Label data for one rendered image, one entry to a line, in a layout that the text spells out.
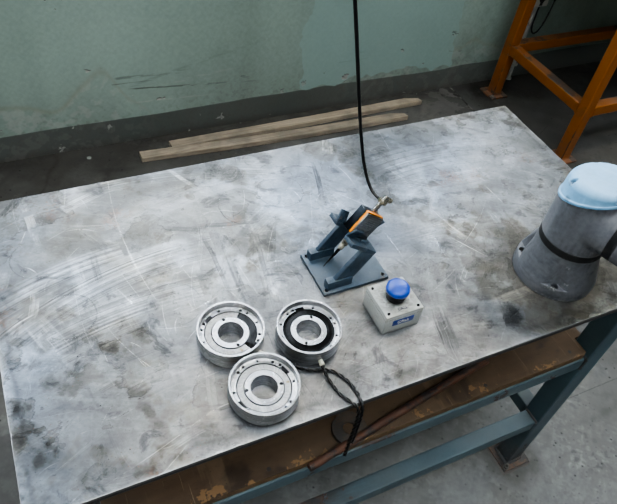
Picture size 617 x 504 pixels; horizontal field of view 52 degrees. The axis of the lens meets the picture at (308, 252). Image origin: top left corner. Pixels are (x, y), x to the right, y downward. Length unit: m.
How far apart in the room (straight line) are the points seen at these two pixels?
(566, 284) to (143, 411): 0.74
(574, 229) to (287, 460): 0.64
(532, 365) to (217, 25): 1.69
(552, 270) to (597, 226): 0.13
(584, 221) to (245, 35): 1.75
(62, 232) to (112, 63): 1.36
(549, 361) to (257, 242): 0.69
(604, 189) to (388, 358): 0.43
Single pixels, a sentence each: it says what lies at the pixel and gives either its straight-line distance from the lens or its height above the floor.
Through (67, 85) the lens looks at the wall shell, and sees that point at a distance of 2.50.
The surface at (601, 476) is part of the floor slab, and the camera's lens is 2.06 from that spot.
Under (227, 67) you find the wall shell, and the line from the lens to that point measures 2.61.
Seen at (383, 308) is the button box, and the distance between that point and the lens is 1.02.
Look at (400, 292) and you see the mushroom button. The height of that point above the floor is 0.87.
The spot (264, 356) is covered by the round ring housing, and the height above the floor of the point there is 0.83.
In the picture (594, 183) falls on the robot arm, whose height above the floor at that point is 1.03.
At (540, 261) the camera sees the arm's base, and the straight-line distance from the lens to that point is 1.19.
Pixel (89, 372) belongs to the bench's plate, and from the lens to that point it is 1.00.
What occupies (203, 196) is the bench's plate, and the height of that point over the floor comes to 0.80.
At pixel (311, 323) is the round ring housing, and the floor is 0.82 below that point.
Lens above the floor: 1.63
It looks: 47 degrees down
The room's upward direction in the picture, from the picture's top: 9 degrees clockwise
